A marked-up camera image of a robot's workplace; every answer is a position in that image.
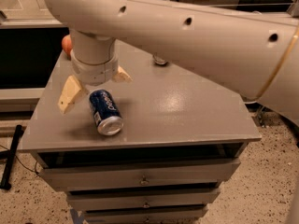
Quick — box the grey drawer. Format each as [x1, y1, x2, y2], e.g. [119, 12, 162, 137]
[84, 206, 207, 224]
[67, 189, 220, 211]
[40, 158, 240, 191]

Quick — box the grey metal railing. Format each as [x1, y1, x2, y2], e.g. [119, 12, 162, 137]
[0, 10, 64, 29]

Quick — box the thin black floor cable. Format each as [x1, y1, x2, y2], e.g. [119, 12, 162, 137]
[0, 144, 41, 175]

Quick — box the bottom grey drawer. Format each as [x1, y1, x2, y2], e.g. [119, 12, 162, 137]
[84, 206, 207, 224]

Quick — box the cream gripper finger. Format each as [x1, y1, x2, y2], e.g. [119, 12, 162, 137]
[58, 75, 87, 114]
[112, 66, 133, 82]

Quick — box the black bar on floor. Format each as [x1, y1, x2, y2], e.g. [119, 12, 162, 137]
[0, 125, 23, 190]

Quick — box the blue pepsi can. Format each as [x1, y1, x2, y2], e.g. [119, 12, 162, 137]
[89, 90, 123, 135]

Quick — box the orange fruit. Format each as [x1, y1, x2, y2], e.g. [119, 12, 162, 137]
[62, 35, 73, 56]

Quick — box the middle grey drawer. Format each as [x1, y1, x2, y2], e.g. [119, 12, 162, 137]
[67, 189, 220, 211]

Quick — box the top grey drawer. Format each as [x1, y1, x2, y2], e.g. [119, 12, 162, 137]
[40, 158, 240, 191]

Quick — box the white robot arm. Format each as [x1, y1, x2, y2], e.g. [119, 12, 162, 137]
[44, 0, 299, 125]

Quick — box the grey drawer cabinet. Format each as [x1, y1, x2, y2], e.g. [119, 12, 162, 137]
[19, 39, 262, 224]

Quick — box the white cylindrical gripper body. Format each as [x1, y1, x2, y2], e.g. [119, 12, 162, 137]
[71, 52, 118, 86]

